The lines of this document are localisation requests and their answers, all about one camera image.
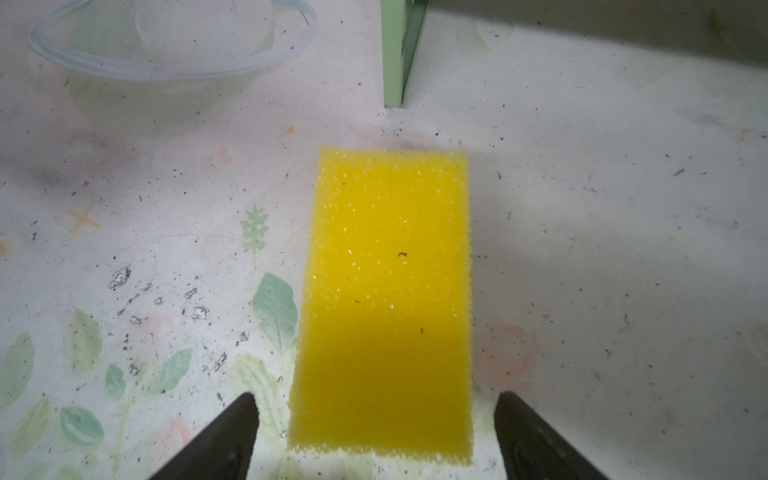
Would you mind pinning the green metal shelf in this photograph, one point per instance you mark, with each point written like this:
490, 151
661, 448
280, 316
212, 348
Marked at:
401, 22

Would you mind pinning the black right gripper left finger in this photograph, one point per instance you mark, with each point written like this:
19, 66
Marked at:
222, 450

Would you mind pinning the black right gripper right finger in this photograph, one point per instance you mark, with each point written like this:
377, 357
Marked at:
532, 449

